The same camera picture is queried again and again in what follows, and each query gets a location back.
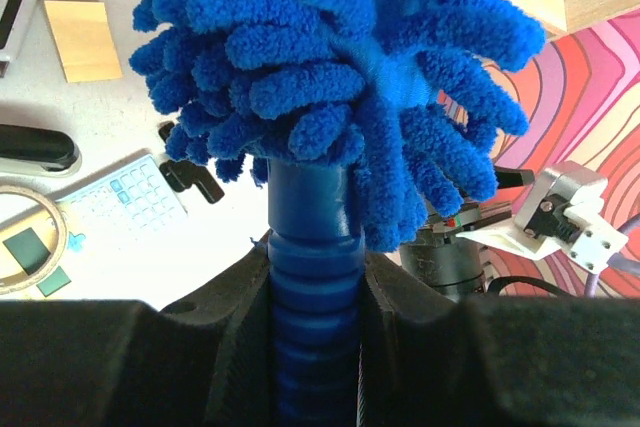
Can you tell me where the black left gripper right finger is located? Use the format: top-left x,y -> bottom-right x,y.
361,253 -> 639,426

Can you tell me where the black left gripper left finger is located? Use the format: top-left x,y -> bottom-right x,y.
1,240 -> 273,426

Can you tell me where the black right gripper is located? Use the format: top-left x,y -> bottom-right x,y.
424,166 -> 535,237

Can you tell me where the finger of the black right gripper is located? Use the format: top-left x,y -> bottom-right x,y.
157,120 -> 226,205

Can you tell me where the blue microfiber duster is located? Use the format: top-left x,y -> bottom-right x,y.
129,0 -> 546,426

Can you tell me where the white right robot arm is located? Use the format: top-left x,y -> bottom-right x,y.
159,106 -> 497,313

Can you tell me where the yellow blue calculator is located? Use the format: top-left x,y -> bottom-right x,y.
35,152 -> 190,297

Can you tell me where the grey black stapler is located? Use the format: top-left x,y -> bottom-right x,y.
1,124 -> 82,177

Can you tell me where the yellow sticky note pad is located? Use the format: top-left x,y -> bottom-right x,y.
44,0 -> 122,83

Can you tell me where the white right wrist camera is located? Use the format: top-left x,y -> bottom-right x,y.
457,161 -> 629,274

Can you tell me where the tape roll ring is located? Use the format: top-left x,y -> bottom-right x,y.
0,184 -> 70,295

